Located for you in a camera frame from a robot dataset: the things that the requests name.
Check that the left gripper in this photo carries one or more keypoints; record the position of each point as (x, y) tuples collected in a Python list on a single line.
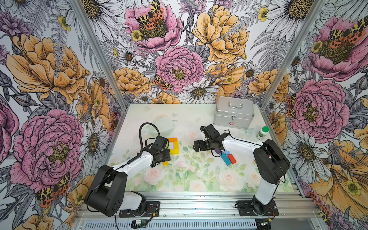
[(166, 156)]

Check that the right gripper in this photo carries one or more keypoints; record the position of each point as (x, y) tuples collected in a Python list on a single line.
[(201, 142)]

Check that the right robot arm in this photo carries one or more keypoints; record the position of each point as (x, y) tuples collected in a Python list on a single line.
[(271, 162)]

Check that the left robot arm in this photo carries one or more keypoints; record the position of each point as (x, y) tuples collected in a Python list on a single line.
[(108, 194)]

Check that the teal block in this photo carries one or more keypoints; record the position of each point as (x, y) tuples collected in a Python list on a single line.
[(225, 158)]

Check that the red block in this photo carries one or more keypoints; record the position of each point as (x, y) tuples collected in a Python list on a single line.
[(232, 159)]

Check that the clear glass bowl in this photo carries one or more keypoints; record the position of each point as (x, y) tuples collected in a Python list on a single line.
[(164, 125)]

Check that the silver metal case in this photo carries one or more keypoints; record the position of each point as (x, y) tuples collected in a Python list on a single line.
[(234, 112)]

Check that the white green-capped bottle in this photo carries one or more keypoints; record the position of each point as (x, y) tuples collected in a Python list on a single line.
[(262, 132)]

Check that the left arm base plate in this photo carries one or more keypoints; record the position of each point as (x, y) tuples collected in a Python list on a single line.
[(147, 210)]

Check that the aluminium rail frame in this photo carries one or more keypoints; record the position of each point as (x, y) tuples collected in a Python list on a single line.
[(211, 211)]

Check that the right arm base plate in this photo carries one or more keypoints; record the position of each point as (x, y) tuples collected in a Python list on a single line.
[(248, 208)]

